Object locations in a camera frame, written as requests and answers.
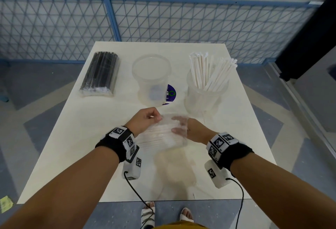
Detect clear pack of white straws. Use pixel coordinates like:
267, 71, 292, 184
135, 114, 190, 151

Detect black pillar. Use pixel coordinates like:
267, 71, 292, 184
275, 0, 336, 82

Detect person's right forearm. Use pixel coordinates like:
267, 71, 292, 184
230, 153, 336, 229

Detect bunch of wrapped white straws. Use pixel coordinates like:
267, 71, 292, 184
189, 52, 238, 92

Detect person's left hand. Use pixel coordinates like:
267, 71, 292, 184
125, 107, 163, 137

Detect white sandal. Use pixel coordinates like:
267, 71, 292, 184
141, 202, 156, 229
180, 207, 194, 223

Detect empty clear plastic tub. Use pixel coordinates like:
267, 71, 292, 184
132, 54, 172, 107

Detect person's left forearm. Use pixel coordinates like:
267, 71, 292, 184
0, 146, 120, 229

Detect yellow paper note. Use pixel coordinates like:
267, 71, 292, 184
0, 196, 14, 213

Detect person's right hand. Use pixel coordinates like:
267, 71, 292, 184
172, 116, 218, 145

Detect clear pack of black straws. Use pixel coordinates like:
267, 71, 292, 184
79, 51, 121, 97

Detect yellow garment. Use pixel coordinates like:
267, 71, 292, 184
152, 220, 209, 229

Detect black camera cable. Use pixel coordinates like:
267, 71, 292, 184
225, 177, 244, 229
123, 178, 155, 229

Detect blue wire mesh fence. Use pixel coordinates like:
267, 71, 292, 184
0, 0, 322, 65

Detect clear plastic tub holding straws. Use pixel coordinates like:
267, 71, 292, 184
184, 69, 229, 115

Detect black wrist strap with camera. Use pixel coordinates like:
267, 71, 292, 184
95, 126, 142, 181
204, 132, 254, 189

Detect round purple sticker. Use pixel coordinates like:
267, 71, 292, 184
162, 84, 177, 105

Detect metal floor rail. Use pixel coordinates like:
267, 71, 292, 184
266, 62, 336, 160

